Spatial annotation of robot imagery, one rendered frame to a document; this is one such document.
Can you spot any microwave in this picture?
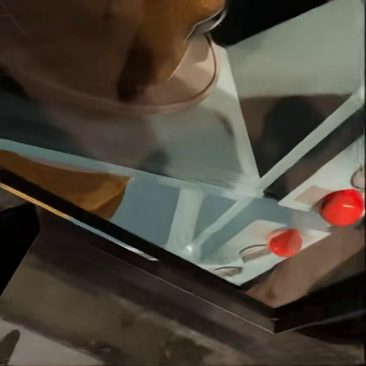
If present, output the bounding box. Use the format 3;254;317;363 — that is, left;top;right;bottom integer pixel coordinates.
0;0;366;358

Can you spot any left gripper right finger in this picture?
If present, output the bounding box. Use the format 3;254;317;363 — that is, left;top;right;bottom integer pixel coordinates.
342;202;366;264

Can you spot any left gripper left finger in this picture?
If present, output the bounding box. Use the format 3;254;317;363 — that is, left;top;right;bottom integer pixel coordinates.
0;203;40;294

